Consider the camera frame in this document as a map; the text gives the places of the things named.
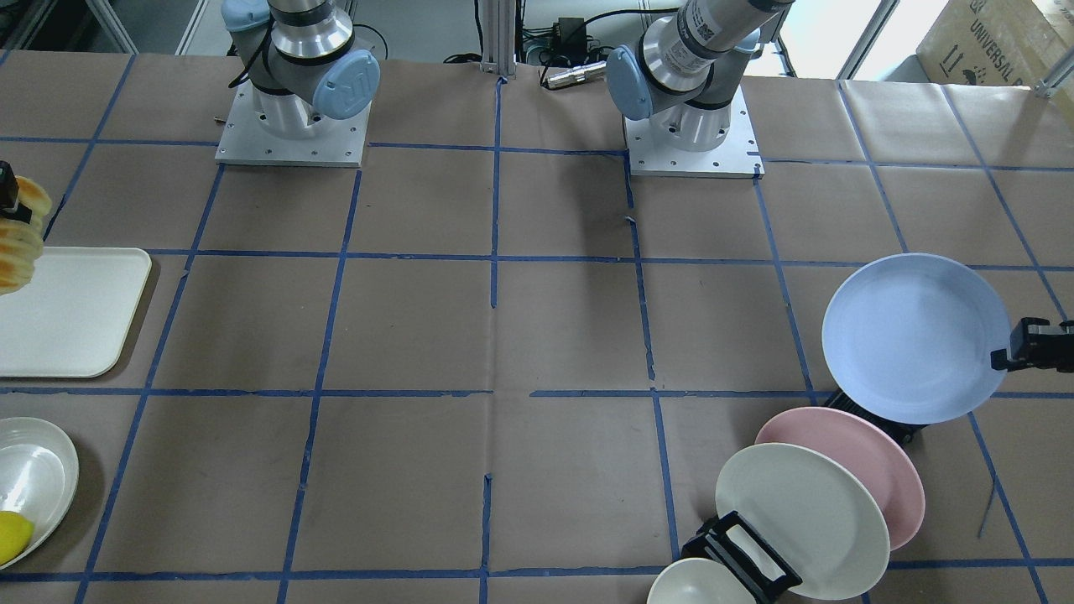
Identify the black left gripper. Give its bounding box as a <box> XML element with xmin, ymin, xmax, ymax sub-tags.
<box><xmin>990</xmin><ymin>317</ymin><xmax>1073</xmax><ymax>373</ymax></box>

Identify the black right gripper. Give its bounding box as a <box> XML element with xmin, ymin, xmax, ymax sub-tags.
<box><xmin>0</xmin><ymin>161</ymin><xmax>19</xmax><ymax>211</ymax></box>

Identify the bread roll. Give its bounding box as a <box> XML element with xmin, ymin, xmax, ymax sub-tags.
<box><xmin>1</xmin><ymin>175</ymin><xmax>53</xmax><ymax>294</ymax></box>

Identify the light blue plate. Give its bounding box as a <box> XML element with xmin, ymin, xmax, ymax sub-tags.
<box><xmin>821</xmin><ymin>253</ymin><xmax>1010</xmax><ymax>425</ymax></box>

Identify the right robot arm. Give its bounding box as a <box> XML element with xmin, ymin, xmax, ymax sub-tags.
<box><xmin>3</xmin><ymin>1</ymin><xmax>381</xmax><ymax>214</ymax></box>

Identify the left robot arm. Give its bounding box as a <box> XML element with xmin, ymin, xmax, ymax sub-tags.
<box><xmin>603</xmin><ymin>1</ymin><xmax>793</xmax><ymax>161</ymax></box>

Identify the pink plate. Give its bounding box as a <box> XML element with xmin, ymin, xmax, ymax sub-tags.
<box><xmin>754</xmin><ymin>406</ymin><xmax>927</xmax><ymax>551</ymax></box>

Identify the pale green plate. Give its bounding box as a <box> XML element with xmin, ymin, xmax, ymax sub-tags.
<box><xmin>714</xmin><ymin>443</ymin><xmax>890</xmax><ymax>601</ymax></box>

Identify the cream plastic tray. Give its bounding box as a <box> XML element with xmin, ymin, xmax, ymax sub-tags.
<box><xmin>1</xmin><ymin>246</ymin><xmax>151</xmax><ymax>378</ymax></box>

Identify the white bowl with lemon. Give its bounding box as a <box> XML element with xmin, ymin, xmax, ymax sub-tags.
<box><xmin>1</xmin><ymin>417</ymin><xmax>79</xmax><ymax>570</ymax></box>

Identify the cardboard box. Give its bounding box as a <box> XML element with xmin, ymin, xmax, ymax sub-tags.
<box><xmin>916</xmin><ymin>1</ymin><xmax>1073</xmax><ymax>86</ymax></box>

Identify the black dish rack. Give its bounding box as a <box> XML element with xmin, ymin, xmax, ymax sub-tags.
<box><xmin>682</xmin><ymin>406</ymin><xmax>901</xmax><ymax>603</ymax></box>

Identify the yellow lemon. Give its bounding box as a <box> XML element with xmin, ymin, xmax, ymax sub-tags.
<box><xmin>1</xmin><ymin>510</ymin><xmax>37</xmax><ymax>567</ymax></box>

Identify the cream bowl by rack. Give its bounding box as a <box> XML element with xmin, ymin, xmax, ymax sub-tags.
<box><xmin>647</xmin><ymin>558</ymin><xmax>756</xmax><ymax>603</ymax></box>

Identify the silver metal connector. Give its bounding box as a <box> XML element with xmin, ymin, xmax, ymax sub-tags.
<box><xmin>540</xmin><ymin>60</ymin><xmax>606</xmax><ymax>91</ymax></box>

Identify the black power adapter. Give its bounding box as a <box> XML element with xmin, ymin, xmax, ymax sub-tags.
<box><xmin>551</xmin><ymin>17</ymin><xmax>587</xmax><ymax>47</ymax></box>

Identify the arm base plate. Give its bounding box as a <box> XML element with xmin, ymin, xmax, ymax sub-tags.
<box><xmin>215</xmin><ymin>81</ymin><xmax>371</xmax><ymax>169</ymax></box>
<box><xmin>623</xmin><ymin>89</ymin><xmax>766</xmax><ymax>179</ymax></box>

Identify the aluminium frame post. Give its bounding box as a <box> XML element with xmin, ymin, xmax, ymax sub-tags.
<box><xmin>478</xmin><ymin>0</ymin><xmax>520</xmax><ymax>81</ymax></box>

